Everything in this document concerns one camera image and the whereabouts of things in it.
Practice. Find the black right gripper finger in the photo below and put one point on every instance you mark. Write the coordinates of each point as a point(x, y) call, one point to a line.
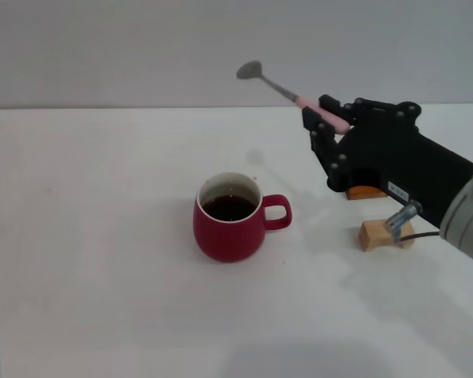
point(327, 153)
point(362, 110)

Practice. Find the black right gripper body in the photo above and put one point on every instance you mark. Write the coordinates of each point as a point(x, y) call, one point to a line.
point(378, 149)

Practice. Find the red ceramic coffee cup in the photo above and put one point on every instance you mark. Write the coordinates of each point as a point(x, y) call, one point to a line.
point(228, 240)

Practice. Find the dark orange wooden block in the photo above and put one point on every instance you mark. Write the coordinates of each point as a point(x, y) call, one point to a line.
point(362, 193)

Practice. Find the light wooden arch block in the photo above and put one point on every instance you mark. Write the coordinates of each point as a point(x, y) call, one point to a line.
point(374, 234)

